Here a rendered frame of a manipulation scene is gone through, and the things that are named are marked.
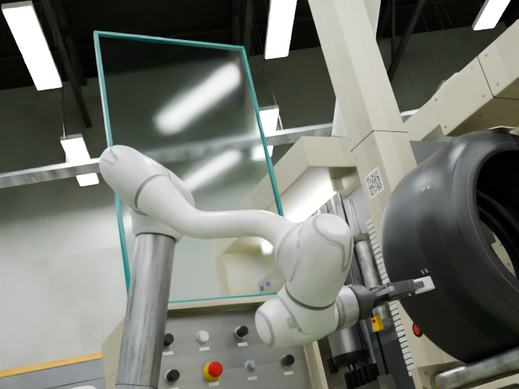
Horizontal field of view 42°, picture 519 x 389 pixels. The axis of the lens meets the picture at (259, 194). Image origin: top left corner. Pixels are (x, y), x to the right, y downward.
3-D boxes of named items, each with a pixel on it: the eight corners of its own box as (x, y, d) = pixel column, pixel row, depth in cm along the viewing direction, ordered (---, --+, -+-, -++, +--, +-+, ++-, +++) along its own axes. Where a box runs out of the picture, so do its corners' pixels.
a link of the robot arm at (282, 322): (333, 347, 137) (351, 301, 129) (268, 367, 129) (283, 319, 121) (305, 310, 144) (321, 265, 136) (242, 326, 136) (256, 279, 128)
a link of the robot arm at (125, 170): (160, 161, 153) (185, 184, 165) (112, 124, 162) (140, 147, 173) (122, 206, 152) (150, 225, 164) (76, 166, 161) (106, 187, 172)
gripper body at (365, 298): (351, 281, 138) (386, 272, 143) (331, 294, 145) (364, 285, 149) (365, 316, 136) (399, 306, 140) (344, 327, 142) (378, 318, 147)
